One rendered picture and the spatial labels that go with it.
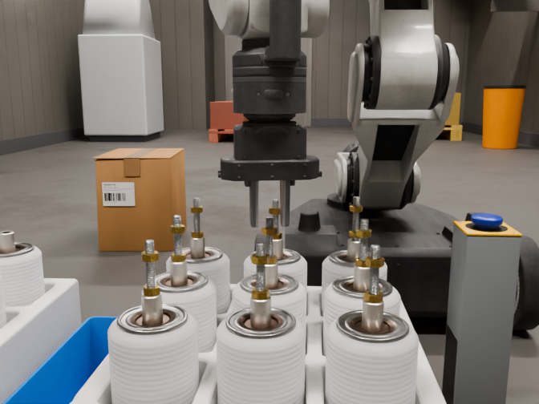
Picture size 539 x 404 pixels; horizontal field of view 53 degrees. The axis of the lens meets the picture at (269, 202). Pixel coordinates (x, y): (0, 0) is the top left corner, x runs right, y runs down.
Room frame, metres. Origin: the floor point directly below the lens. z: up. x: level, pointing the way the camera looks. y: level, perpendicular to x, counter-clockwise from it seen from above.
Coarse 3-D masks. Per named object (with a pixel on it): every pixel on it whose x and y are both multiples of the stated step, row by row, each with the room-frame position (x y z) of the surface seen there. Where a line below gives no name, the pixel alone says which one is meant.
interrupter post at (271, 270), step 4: (276, 264) 0.65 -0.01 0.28; (268, 268) 0.64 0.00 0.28; (272, 268) 0.64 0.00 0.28; (276, 268) 0.65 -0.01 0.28; (268, 272) 0.64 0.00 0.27; (272, 272) 0.64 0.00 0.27; (276, 272) 0.65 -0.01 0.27; (268, 276) 0.64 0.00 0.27; (272, 276) 0.64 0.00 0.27; (276, 276) 0.65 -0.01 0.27; (268, 280) 0.64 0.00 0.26; (272, 280) 0.64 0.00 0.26; (276, 280) 0.65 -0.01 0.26; (268, 284) 0.64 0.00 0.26; (272, 284) 0.64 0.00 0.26; (276, 284) 0.65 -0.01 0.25
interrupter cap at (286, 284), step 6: (252, 276) 0.68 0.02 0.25; (282, 276) 0.68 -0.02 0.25; (288, 276) 0.68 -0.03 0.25; (240, 282) 0.65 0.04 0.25; (246, 282) 0.66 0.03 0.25; (252, 282) 0.66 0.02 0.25; (282, 282) 0.66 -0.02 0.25; (288, 282) 0.65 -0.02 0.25; (294, 282) 0.66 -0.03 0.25; (246, 288) 0.63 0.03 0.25; (252, 288) 0.64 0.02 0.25; (270, 288) 0.64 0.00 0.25; (276, 288) 0.64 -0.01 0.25; (282, 288) 0.63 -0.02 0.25; (288, 288) 0.64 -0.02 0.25; (294, 288) 0.63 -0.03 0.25; (270, 294) 0.62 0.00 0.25; (276, 294) 0.62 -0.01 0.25; (282, 294) 0.62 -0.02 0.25
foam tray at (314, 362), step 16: (320, 288) 0.83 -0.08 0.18; (320, 304) 0.81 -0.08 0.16; (400, 304) 0.76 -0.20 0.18; (320, 320) 0.70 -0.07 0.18; (320, 336) 0.66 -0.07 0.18; (208, 352) 0.61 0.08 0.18; (320, 352) 0.61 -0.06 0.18; (208, 368) 0.57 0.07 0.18; (320, 368) 0.57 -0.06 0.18; (96, 384) 0.53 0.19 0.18; (208, 384) 0.53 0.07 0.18; (320, 384) 0.53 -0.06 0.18; (416, 384) 0.53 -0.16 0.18; (432, 384) 0.53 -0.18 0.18; (80, 400) 0.50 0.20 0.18; (96, 400) 0.51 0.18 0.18; (208, 400) 0.50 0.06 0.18; (320, 400) 0.50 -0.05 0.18; (416, 400) 0.52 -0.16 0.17; (432, 400) 0.50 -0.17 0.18
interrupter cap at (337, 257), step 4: (336, 252) 0.79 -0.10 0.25; (340, 252) 0.79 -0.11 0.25; (344, 252) 0.79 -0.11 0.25; (368, 252) 0.79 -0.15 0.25; (332, 256) 0.77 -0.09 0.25; (336, 256) 0.77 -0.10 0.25; (340, 256) 0.77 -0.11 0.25; (344, 256) 0.78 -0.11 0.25; (332, 260) 0.75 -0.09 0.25; (336, 260) 0.75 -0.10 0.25; (340, 260) 0.75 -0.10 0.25; (344, 260) 0.76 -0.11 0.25; (336, 264) 0.74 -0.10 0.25; (340, 264) 0.73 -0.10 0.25; (344, 264) 0.73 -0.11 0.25; (348, 264) 0.73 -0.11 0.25; (352, 264) 0.73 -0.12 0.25
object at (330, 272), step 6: (324, 264) 0.76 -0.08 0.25; (330, 264) 0.74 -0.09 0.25; (384, 264) 0.75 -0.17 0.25; (324, 270) 0.75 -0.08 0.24; (330, 270) 0.73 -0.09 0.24; (336, 270) 0.73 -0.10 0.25; (342, 270) 0.72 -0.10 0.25; (348, 270) 0.72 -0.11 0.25; (384, 270) 0.74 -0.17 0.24; (324, 276) 0.75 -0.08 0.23; (330, 276) 0.73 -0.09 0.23; (336, 276) 0.73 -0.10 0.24; (342, 276) 0.72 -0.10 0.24; (384, 276) 0.74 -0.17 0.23; (324, 282) 0.75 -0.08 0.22; (330, 282) 0.73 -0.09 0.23; (324, 288) 0.75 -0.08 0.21
